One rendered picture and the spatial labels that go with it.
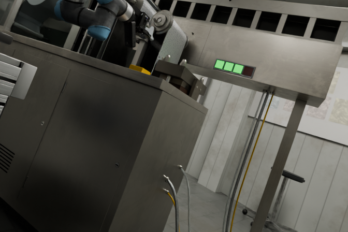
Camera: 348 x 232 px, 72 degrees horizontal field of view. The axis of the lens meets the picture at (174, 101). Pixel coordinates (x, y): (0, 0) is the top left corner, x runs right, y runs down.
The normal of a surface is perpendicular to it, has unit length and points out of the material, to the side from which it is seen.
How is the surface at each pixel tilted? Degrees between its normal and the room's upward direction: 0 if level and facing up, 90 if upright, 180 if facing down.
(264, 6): 90
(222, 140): 90
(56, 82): 90
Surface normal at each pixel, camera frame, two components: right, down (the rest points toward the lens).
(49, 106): -0.39, -0.21
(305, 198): -0.57, -0.26
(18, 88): 0.74, 0.25
